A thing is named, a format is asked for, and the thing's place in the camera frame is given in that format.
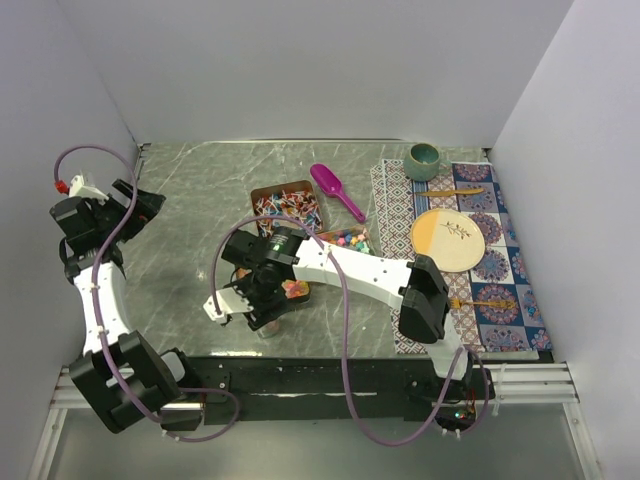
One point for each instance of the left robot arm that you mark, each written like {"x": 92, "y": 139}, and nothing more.
{"x": 119, "y": 373}

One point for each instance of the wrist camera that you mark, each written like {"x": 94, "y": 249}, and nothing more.
{"x": 224, "y": 304}
{"x": 81, "y": 186}

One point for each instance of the pastel star candy tin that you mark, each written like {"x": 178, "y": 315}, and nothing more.
{"x": 355, "y": 238}

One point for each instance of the patterned placemat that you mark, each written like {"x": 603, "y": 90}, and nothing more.
{"x": 500, "y": 275}

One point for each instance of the lollipop tin box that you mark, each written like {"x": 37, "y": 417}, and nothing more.
{"x": 294, "y": 199}

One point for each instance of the translucent star candy tin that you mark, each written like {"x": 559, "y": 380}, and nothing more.
{"x": 296, "y": 292}

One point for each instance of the purple plastic scoop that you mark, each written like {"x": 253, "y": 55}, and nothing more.
{"x": 332, "y": 187}

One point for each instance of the glass jar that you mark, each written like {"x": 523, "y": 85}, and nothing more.
{"x": 269, "y": 330}

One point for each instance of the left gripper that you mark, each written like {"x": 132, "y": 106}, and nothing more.
{"x": 147, "y": 206}

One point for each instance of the teal ceramic mug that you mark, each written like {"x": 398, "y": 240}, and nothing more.
{"x": 423, "y": 162}

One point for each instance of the yellow cream plate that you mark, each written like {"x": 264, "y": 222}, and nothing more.
{"x": 451, "y": 239}

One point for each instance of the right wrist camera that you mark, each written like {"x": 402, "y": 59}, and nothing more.
{"x": 224, "y": 304}

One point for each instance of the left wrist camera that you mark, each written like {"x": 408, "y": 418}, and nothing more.
{"x": 81, "y": 186}

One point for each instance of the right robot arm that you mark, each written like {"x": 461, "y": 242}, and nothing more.
{"x": 415, "y": 289}

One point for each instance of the gold fork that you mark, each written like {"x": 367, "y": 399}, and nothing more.
{"x": 500, "y": 304}

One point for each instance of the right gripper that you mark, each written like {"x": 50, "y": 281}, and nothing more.
{"x": 261, "y": 313}

